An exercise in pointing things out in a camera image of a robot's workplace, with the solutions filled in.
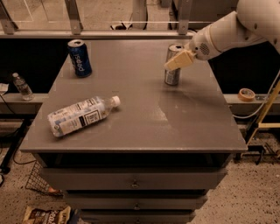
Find small water bottle on ledge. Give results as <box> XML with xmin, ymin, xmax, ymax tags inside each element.
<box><xmin>12</xmin><ymin>73</ymin><xmax>34</xmax><ymax>101</ymax></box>

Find grey drawer cabinet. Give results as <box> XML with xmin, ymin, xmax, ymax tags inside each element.
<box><xmin>21</xmin><ymin>40</ymin><xmax>246</xmax><ymax>224</ymax></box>

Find yellow stand frame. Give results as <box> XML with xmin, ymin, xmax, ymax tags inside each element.
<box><xmin>245</xmin><ymin>81</ymin><xmax>280</xmax><ymax>145</ymax></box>

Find metal railing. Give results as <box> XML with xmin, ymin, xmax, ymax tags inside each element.
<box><xmin>0</xmin><ymin>0</ymin><xmax>280</xmax><ymax>40</ymax></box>

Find snack bag on floor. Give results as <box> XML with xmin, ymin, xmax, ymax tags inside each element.
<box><xmin>22</xmin><ymin>206</ymin><xmax>71</xmax><ymax>224</ymax></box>

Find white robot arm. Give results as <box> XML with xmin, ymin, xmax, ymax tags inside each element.
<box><xmin>164</xmin><ymin>0</ymin><xmax>280</xmax><ymax>71</ymax></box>

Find wire basket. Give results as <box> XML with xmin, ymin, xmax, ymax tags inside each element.
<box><xmin>25</xmin><ymin>162</ymin><xmax>62</xmax><ymax>196</ymax></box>

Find silver redbull can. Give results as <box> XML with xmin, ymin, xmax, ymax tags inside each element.
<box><xmin>164</xmin><ymin>43</ymin><xmax>184</xmax><ymax>86</ymax></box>

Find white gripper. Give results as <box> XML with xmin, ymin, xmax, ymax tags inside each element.
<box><xmin>164</xmin><ymin>24</ymin><xmax>221</xmax><ymax>71</ymax></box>

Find clear plastic water bottle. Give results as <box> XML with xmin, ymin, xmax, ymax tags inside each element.
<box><xmin>47</xmin><ymin>96</ymin><xmax>121</xmax><ymax>137</ymax></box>

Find roll of tape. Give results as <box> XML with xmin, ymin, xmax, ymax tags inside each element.
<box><xmin>238</xmin><ymin>88</ymin><xmax>256</xmax><ymax>102</ymax></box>

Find black cable on floor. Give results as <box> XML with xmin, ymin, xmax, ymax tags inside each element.
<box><xmin>0</xmin><ymin>93</ymin><xmax>38</xmax><ymax>176</ymax></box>

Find blue pepsi can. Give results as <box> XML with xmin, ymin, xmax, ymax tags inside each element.
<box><xmin>67</xmin><ymin>39</ymin><xmax>92</xmax><ymax>78</ymax></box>

